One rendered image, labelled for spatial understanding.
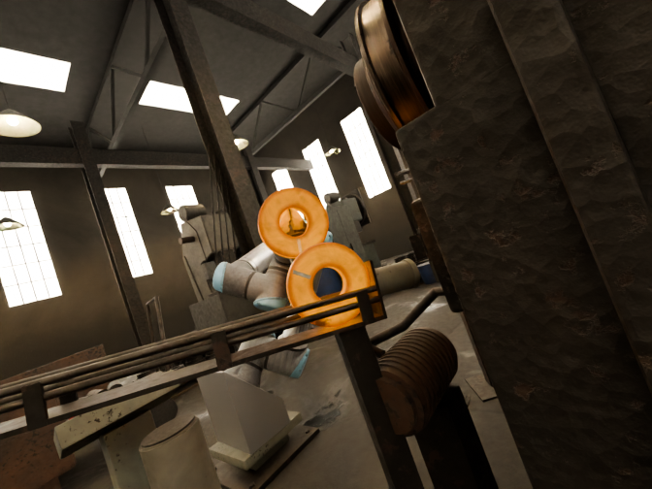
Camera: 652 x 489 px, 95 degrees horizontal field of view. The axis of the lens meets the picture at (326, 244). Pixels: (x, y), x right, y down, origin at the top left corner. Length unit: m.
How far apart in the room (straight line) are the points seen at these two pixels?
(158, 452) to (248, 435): 0.72
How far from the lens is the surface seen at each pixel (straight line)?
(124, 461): 0.96
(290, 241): 0.64
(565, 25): 0.36
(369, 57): 0.77
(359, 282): 0.56
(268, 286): 0.89
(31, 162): 9.36
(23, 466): 2.61
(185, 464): 0.81
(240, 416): 1.44
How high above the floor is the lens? 0.74
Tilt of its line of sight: 3 degrees up
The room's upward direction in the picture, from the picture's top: 20 degrees counter-clockwise
